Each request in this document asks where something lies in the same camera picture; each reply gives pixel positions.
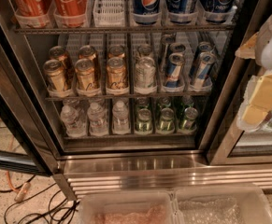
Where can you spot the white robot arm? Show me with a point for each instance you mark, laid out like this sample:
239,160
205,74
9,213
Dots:
263,49

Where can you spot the front right Red Bull can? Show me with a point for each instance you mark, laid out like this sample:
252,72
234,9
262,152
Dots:
201,68

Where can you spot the red bull can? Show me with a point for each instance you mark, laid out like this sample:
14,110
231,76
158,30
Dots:
177,48
204,46
173,69
201,68

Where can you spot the back right Red Bull can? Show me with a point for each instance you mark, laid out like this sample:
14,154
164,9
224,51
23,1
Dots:
204,46

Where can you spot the back right green can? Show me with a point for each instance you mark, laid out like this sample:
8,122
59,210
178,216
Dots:
183,102

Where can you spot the right glass fridge door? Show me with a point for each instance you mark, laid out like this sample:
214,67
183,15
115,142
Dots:
229,144

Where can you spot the front right green can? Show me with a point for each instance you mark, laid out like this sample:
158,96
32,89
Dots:
188,119

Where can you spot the front left Red Bull can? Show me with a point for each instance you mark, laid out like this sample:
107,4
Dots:
173,69

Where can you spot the back left Red Bull can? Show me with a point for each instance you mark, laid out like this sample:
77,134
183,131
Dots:
177,48

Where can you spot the back middle green can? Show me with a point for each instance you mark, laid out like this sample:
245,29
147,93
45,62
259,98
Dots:
164,102

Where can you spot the middle blue Pepsi can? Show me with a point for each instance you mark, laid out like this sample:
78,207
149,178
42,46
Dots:
181,11

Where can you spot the front middle green can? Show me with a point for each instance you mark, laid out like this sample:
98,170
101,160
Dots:
165,122

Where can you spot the front silver white can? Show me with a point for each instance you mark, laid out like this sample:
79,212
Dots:
145,73

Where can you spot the back silver can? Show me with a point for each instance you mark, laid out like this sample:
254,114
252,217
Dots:
144,50

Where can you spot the back left green can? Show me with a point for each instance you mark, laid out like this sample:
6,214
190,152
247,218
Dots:
142,102

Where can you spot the left blue Pepsi can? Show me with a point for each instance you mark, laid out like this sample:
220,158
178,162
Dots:
146,12

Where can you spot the gold can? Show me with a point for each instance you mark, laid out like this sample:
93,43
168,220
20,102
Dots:
56,76
85,71
116,73
91,53
62,55
116,51

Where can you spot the empty white plastic can tray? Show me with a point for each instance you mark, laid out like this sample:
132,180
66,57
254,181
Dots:
109,13

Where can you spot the stainless steel fridge base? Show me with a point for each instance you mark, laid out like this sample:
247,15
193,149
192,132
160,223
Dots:
77,177

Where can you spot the right red Coca-Cola can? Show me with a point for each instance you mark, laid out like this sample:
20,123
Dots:
71,11

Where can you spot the red coca-cola can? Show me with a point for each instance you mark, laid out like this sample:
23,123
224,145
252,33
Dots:
33,13
71,11

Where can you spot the back left gold can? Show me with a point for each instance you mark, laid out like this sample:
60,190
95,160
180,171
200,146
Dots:
62,55

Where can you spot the front left gold can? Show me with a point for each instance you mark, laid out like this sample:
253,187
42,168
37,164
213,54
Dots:
56,76

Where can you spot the left red Coca-Cola can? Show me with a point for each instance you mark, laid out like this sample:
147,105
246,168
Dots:
33,13

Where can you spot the open glass fridge door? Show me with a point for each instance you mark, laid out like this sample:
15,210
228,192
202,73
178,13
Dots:
21,119

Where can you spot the right clear plastic bin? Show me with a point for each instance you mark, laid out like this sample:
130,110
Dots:
222,204

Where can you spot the clear plastic bin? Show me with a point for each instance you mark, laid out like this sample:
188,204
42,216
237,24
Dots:
222,204
127,207

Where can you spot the right clear water bottle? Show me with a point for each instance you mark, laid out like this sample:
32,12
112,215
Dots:
121,122

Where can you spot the clear water bottle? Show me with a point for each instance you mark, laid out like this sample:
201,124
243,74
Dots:
98,119
74,124
121,122

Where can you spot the middle clear water bottle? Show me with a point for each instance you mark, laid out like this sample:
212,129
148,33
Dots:
98,119

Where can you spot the left clear plastic bin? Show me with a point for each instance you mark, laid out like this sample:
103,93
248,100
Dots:
127,207

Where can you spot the left clear water bottle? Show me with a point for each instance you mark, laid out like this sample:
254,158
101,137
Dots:
74,124

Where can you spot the top wire fridge shelf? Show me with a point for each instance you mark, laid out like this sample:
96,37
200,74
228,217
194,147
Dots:
125,30

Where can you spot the wire fridge shelf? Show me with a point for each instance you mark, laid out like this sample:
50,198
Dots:
125,30
133,95

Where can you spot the middle wire fridge shelf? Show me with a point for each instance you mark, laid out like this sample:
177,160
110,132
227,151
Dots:
133,95

